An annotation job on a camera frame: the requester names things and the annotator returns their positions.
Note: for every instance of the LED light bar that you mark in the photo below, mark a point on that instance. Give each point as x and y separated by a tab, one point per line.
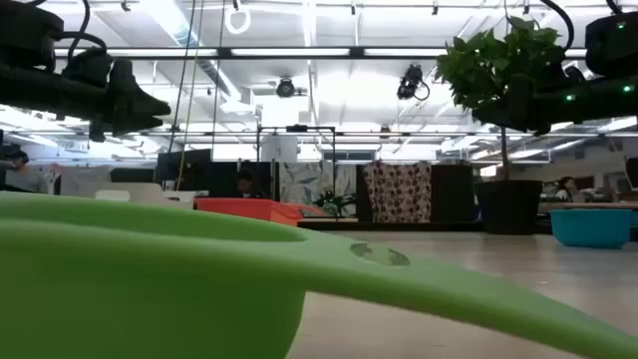
224	52

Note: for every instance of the green potted plant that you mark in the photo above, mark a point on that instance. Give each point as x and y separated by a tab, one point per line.
508	207

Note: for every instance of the wooden desk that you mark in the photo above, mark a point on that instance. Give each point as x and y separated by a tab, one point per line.
598	205

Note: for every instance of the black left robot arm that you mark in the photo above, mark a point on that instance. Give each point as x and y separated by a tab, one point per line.
25	35

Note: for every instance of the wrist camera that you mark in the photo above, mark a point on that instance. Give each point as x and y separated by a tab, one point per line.
565	77
90	67

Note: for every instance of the round black spotlight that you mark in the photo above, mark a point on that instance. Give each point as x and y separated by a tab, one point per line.
285	88

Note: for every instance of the light blue measuring cup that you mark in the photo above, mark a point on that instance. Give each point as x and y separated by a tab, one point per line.
590	229

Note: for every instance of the black metal frame stand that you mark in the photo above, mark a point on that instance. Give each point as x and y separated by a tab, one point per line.
296	128

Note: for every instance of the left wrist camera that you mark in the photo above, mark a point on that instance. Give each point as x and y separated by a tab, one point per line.
90	67

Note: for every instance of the leaf patterned cloth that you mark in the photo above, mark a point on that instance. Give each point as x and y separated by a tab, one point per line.
299	184

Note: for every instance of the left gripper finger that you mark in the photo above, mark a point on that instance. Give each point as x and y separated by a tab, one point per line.
149	107
139	124

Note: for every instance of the black partition panel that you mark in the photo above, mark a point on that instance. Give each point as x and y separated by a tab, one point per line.
451	192

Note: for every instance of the grey cloth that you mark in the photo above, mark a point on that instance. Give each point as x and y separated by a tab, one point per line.
85	179

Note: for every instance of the dotted patterned cloth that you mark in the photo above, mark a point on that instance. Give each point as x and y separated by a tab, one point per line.
399	192

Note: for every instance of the green measuring cup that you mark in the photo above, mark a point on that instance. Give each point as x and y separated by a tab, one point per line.
149	279

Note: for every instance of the white furniture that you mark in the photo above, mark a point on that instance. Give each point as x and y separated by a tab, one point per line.
134	192

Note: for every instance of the black monitor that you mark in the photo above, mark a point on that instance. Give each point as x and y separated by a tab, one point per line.
184	169

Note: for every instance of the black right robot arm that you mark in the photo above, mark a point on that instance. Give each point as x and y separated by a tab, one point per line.
613	45

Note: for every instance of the red measuring cup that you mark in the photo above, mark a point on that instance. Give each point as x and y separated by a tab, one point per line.
239	209

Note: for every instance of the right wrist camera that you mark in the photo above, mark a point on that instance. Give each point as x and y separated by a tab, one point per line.
565	77

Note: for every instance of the black aluminium table frame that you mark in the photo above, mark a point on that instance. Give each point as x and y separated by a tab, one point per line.
399	225

